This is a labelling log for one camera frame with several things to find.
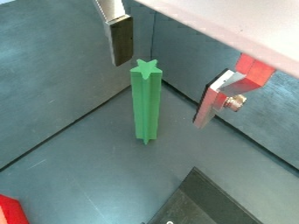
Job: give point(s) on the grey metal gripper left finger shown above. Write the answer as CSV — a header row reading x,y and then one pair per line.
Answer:
x,y
119,29

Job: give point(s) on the gripper red and silver right finger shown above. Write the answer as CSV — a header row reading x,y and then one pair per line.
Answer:
x,y
223,93

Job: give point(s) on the green star-shaped peg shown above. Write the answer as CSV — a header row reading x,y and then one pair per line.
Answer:
x,y
146,83

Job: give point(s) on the red peg board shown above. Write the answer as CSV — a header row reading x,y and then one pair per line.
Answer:
x,y
11,211

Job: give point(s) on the black curved holder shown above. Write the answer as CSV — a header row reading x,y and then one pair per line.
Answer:
x,y
200,202

